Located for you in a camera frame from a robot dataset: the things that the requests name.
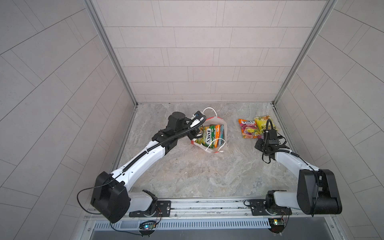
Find teal candy packet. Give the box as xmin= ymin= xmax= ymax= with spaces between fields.
xmin=218 ymin=125 xmax=224 ymax=147

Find green Fox's candy packet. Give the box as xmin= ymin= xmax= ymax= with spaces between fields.
xmin=195 ymin=125 xmax=215 ymax=149

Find right aluminium corner post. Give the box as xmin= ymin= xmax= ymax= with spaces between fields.
xmin=272 ymin=0 xmax=338 ymax=105

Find yellow snack packet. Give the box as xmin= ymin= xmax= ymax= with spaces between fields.
xmin=254 ymin=115 xmax=271 ymax=135

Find aluminium corner post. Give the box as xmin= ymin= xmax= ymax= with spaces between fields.
xmin=84 ymin=0 xmax=138 ymax=107
xmin=272 ymin=0 xmax=338 ymax=105

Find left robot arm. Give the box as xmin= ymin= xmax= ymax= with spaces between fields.
xmin=91 ymin=112 xmax=207 ymax=224

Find red paper gift bag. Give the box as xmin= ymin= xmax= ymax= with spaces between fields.
xmin=191 ymin=107 xmax=228 ymax=154

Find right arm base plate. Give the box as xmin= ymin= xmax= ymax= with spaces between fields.
xmin=246 ymin=199 xmax=292 ymax=216

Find left aluminium corner post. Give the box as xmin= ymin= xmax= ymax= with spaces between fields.
xmin=84 ymin=0 xmax=138 ymax=107

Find left green circuit board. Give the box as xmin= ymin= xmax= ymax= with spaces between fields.
xmin=139 ymin=221 xmax=157 ymax=231

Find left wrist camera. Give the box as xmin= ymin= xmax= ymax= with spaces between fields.
xmin=192 ymin=111 xmax=204 ymax=120

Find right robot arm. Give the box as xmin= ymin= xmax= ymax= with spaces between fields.
xmin=255 ymin=129 xmax=343 ymax=215

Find right circuit board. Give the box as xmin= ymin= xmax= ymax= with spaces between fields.
xmin=268 ymin=219 xmax=286 ymax=234

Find orange Fox's candy packet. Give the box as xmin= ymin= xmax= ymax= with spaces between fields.
xmin=238 ymin=119 xmax=260 ymax=139

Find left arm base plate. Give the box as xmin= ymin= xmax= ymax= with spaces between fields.
xmin=129 ymin=201 xmax=172 ymax=218

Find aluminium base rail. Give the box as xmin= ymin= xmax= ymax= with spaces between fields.
xmin=83 ymin=196 xmax=335 ymax=221

